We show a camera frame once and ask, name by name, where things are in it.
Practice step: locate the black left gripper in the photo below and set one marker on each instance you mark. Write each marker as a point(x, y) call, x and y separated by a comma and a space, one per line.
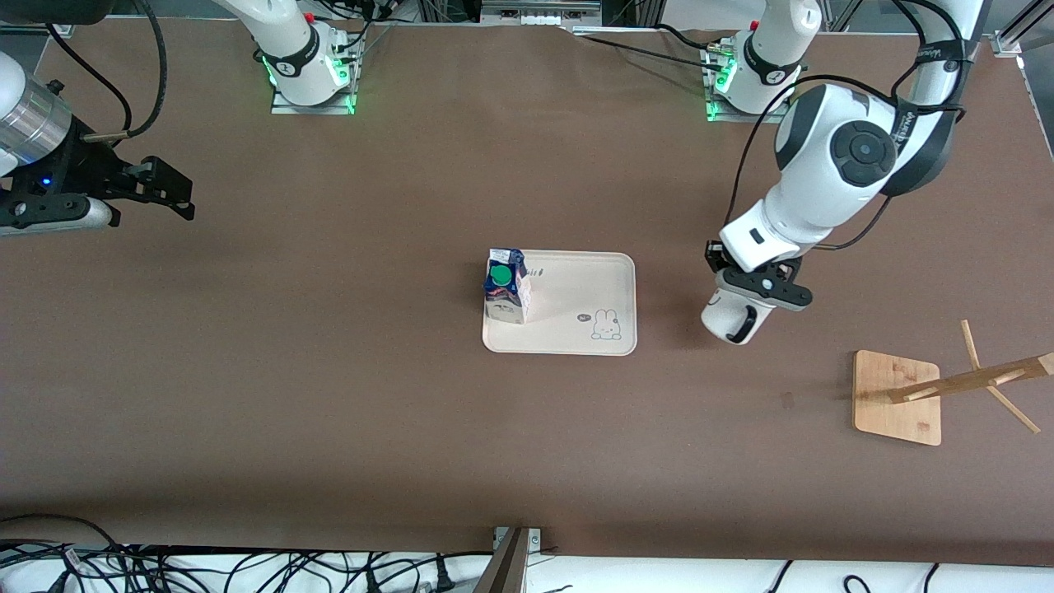
point(715, 255)

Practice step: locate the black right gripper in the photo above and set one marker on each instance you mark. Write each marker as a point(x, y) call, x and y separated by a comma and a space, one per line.
point(72, 163)

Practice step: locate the blue white milk carton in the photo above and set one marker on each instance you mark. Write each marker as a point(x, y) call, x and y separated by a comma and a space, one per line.
point(504, 296)

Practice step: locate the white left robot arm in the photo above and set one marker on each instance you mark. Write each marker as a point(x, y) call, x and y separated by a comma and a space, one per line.
point(823, 165)

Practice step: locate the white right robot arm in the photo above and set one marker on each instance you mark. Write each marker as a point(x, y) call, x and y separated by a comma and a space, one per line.
point(288, 45)

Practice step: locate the cream rabbit print tray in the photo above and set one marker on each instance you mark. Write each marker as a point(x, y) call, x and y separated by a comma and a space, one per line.
point(576, 288)

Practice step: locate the wooden mug stand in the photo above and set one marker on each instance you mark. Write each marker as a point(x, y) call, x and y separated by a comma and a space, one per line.
point(893, 399)

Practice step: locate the grey equipment box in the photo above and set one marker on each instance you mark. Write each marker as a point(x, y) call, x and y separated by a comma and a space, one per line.
point(539, 10)

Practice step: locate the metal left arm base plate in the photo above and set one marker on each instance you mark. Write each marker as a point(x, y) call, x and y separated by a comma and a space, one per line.
point(716, 118)

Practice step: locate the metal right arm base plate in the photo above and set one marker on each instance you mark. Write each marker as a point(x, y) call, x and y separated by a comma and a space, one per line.
point(284, 108)

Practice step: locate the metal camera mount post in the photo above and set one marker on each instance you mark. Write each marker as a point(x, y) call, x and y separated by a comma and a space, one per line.
point(506, 568)

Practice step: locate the aluminium frame profile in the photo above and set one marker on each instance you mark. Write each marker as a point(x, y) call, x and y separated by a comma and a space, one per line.
point(1017, 33)

